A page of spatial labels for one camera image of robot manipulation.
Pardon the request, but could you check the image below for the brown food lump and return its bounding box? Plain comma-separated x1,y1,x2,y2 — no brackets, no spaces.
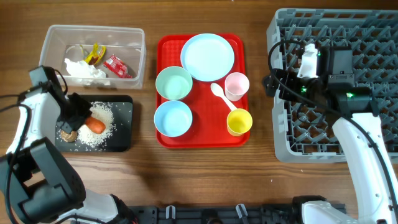
60,130,77,142

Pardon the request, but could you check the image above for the pile of white rice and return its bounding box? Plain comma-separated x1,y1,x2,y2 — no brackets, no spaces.
57,101,118,149

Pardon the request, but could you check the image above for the orange carrot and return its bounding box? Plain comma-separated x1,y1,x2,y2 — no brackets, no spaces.
85,116,106,134

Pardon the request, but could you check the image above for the white napkin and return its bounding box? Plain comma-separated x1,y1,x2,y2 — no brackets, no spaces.
64,58,106,85

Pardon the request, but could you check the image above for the yellow silver foil wrapper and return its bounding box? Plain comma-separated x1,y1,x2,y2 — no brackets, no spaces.
80,43,106,65

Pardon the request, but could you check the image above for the red snack wrapper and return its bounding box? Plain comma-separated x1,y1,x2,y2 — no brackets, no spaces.
103,54,132,78

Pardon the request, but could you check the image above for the mint green bowl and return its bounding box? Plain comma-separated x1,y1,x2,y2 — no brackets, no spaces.
155,66,193,100

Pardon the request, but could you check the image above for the light blue bowl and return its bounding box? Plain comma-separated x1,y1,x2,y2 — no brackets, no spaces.
154,100,193,138

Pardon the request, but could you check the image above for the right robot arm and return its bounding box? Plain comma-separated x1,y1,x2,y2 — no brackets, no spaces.
263,41,397,223

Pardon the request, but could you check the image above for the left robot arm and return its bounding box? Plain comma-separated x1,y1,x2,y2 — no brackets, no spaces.
1,65,139,223

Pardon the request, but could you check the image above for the grey dishwasher rack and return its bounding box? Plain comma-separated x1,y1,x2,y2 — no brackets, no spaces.
267,8,397,164

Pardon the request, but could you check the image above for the clear plastic waste bin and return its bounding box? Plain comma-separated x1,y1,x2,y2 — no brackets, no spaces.
39,25,146,89

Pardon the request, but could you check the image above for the black food waste tray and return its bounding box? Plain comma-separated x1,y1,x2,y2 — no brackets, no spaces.
55,95,133,152

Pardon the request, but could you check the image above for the pink plastic cup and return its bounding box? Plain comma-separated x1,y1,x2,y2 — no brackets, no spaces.
224,72,249,101

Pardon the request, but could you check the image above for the yellow plastic cup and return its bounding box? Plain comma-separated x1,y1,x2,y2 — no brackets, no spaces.
226,108,253,136

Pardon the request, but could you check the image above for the white plastic spoon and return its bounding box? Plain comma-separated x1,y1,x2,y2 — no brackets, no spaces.
210,83,237,111

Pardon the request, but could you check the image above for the light blue plate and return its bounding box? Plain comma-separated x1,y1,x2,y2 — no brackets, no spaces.
180,33,235,82

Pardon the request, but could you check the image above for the red serving tray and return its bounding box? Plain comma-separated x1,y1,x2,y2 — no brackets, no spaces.
155,34,250,149

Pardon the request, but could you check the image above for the right black cable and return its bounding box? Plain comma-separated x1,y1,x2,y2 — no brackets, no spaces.
267,39,398,218

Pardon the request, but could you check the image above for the black cable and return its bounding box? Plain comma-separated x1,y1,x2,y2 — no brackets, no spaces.
267,39,398,218
0,68,69,224

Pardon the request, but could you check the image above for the left black cable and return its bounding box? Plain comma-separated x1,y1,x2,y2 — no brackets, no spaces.
0,68,69,224

